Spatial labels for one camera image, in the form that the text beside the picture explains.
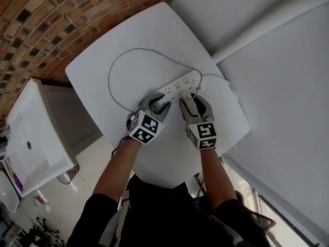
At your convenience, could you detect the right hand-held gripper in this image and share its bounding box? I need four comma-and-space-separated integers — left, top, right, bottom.
178, 95, 217, 151

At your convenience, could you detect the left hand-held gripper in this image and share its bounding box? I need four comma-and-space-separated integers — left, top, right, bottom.
125, 93, 172, 145

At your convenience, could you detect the white plug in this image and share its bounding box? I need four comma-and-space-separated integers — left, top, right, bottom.
179, 90, 197, 105

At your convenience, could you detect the person's right forearm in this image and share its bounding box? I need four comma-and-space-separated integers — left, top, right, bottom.
199, 147, 239, 213

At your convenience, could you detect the person's left forearm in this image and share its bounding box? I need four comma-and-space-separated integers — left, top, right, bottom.
91, 137, 142, 210

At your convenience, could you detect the white square table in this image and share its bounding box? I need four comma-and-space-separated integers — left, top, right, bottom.
65, 2, 251, 190

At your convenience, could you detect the person in dark top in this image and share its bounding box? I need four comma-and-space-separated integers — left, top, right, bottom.
68, 173, 273, 247

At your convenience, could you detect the black mesh wastebasket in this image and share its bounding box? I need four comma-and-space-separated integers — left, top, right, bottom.
56, 163, 81, 185

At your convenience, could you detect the white vanity cabinet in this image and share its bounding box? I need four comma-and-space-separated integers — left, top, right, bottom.
5, 77, 104, 198

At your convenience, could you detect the purple toiletry item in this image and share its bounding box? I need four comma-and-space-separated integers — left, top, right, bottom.
14, 172, 24, 193

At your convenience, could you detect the pale yellow long box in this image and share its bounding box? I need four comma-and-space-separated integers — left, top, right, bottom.
5, 157, 16, 184

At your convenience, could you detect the white oval basin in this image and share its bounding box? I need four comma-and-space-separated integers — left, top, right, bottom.
0, 170, 21, 214

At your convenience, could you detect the short white cable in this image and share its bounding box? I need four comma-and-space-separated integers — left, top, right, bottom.
191, 73, 231, 99

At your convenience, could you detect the white power strip with cable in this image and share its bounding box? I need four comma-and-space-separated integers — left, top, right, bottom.
107, 47, 203, 113

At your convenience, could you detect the white wall pipe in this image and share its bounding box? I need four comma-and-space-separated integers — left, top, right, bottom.
210, 0, 329, 64

